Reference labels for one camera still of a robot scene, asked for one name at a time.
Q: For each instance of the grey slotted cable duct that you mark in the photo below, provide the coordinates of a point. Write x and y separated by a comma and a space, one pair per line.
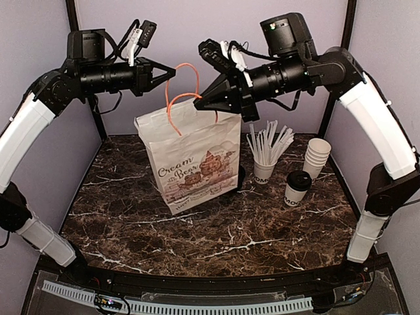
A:
173, 304

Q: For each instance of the single black cup lid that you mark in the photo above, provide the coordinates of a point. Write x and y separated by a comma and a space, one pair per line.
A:
299, 180

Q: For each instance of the right black frame post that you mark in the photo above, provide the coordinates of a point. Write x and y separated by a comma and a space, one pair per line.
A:
345, 43

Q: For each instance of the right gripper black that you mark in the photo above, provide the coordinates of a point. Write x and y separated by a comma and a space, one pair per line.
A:
243, 102

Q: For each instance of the white cup holding straws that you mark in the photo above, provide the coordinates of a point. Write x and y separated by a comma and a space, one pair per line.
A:
262, 172

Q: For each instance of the white paper takeout bag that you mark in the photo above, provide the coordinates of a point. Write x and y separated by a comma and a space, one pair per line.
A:
194, 154

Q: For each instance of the stack of white paper cups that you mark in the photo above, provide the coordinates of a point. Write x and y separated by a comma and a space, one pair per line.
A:
316, 156

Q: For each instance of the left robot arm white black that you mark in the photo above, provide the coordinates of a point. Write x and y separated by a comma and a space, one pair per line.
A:
95, 63

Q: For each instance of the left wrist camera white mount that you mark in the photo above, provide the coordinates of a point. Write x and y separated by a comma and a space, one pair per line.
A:
138, 37

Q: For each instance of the single white paper cup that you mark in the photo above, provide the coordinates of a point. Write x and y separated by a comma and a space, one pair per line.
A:
293, 196

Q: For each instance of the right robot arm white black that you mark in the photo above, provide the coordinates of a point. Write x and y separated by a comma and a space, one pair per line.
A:
293, 65

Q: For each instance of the bundle of wrapped white straws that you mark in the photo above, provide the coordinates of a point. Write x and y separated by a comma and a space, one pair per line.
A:
267, 145

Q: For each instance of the black front table rail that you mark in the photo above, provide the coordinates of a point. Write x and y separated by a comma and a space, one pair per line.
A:
311, 282

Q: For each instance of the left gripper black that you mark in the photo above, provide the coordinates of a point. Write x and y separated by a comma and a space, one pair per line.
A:
143, 80

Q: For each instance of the stack of black lids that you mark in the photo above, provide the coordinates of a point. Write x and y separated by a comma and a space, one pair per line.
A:
241, 177

